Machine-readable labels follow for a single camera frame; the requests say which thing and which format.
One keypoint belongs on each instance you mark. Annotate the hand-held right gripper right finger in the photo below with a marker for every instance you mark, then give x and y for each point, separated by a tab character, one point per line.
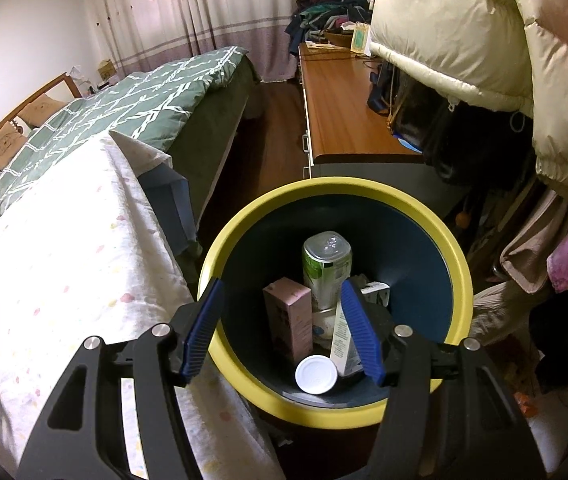
361	332

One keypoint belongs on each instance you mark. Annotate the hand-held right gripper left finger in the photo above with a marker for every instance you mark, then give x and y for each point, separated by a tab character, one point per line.
203	330

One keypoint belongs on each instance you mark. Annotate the beige printed box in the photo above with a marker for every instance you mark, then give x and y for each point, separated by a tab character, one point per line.
341	347

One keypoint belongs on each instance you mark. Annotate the white black-printed box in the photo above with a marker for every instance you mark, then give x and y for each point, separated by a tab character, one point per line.
376	291

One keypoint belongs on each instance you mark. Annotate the white pink-spotted bottle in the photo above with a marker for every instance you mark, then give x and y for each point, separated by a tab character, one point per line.
316	374

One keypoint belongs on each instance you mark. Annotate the green labelled plastic bottle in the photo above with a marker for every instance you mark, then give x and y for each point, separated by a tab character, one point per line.
326	275

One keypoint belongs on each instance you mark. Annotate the pink carton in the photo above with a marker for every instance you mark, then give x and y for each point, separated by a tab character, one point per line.
289	310

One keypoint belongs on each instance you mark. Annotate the yellow rimmed trash bin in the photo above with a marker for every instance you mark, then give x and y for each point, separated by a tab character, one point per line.
414	240

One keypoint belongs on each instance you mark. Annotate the white floral tablecloth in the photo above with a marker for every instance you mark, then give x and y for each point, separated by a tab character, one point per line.
63	260

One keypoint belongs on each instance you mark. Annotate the blue grey panel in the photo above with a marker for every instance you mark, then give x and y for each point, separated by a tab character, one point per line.
173	205

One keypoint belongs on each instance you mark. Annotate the beige cloth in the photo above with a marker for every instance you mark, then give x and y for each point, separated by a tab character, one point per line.
529	260

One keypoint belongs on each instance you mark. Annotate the tan pillow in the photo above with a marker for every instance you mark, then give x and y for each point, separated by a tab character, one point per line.
3	145
43	107

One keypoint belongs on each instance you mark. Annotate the black bag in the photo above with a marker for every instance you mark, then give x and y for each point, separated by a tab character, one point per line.
414	120

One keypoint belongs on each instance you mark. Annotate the wooden dresser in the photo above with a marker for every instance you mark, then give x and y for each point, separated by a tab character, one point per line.
344	110

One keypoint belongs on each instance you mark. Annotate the bed with green cover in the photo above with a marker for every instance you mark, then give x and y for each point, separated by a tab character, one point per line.
138	95

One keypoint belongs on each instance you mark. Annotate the wooden headboard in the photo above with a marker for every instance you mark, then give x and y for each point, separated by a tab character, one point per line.
38	92

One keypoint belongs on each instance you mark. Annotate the small cardboard box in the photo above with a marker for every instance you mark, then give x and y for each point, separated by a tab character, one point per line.
106	69

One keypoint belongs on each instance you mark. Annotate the woven basket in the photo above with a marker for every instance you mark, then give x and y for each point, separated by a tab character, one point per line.
340	39

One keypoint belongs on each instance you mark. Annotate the green packet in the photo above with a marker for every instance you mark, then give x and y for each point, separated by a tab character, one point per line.
362	37

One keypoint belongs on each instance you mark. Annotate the clothes pile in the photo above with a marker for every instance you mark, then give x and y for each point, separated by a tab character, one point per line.
324	15

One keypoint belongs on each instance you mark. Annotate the pink curtain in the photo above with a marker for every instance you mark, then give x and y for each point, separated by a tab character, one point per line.
188	10

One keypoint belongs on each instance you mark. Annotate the cream puffer jacket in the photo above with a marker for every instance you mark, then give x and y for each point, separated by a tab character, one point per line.
464	25

